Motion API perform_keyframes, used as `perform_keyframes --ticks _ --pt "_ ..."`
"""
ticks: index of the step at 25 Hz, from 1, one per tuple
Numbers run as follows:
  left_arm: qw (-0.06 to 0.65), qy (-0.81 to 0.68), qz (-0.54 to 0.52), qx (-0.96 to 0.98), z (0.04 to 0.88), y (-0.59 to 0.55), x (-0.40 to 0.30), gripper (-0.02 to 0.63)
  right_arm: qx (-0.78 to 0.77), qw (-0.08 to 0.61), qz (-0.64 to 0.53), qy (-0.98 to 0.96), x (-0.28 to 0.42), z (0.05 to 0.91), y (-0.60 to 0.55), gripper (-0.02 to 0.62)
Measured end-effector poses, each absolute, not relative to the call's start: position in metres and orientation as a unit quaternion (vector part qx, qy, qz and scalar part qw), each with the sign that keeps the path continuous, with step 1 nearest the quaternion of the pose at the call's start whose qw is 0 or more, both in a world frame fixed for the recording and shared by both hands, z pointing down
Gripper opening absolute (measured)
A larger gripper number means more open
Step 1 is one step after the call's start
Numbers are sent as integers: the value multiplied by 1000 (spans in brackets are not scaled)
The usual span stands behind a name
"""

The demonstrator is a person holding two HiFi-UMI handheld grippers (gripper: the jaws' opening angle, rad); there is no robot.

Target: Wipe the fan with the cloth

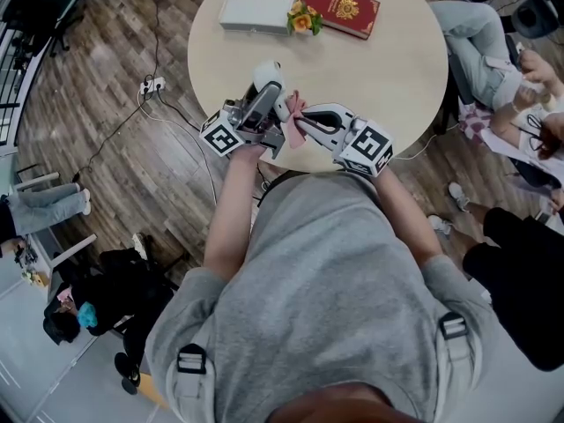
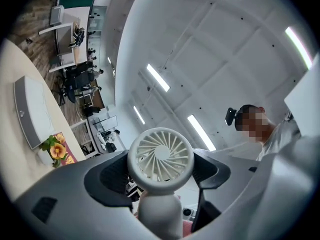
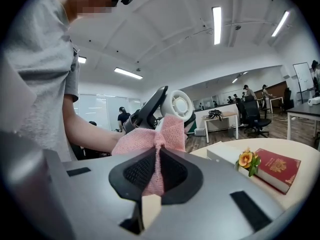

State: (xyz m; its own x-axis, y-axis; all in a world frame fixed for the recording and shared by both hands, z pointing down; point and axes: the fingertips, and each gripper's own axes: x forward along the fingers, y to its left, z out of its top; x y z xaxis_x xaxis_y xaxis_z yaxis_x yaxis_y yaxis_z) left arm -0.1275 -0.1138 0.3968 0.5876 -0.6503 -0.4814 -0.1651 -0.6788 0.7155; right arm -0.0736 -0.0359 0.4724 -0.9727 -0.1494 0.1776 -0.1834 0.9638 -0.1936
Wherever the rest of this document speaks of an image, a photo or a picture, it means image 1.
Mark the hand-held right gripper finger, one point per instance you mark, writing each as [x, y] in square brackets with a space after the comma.
[330, 107]
[321, 135]

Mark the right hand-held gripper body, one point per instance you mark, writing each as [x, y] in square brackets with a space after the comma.
[368, 148]

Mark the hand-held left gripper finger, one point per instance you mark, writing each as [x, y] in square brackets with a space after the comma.
[262, 104]

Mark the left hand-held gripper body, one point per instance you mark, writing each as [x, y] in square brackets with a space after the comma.
[220, 135]

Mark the white handheld fan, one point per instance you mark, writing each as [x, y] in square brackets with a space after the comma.
[264, 73]

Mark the person's left forearm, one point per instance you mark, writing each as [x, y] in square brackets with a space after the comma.
[229, 223]

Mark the person's right forearm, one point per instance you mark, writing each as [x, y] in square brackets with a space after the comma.
[410, 223]

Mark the white power strip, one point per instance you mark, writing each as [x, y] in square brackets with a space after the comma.
[153, 85]

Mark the orange flowers in pot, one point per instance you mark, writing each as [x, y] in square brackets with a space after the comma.
[304, 20]

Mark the flat white box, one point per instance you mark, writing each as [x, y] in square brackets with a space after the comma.
[255, 11]

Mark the red book gold print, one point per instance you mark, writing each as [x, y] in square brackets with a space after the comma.
[341, 9]

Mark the pink checked cloth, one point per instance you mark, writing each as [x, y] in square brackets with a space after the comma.
[473, 123]

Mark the person's grey shirt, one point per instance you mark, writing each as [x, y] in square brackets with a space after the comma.
[321, 306]

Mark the black round stool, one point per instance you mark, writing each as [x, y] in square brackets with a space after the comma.
[535, 16]

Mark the yellow round table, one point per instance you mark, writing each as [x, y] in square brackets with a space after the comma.
[154, 392]

